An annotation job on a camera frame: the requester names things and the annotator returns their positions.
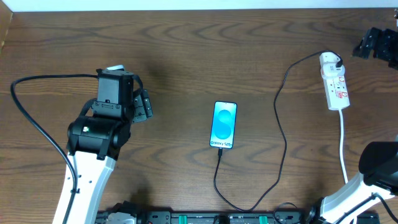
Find black charging cable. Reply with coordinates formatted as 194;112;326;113
213;49;344;213

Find blue screen smartphone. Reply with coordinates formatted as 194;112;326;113
209;101;237;149

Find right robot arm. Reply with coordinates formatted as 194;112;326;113
306;27;397;223

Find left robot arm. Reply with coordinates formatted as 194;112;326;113
53;65;153;223

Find white power strip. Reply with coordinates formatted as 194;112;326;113
321;64;350;111

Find white power strip cord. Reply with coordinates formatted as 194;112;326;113
337;108;358;224

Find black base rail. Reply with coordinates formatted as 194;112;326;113
96;205;380;224

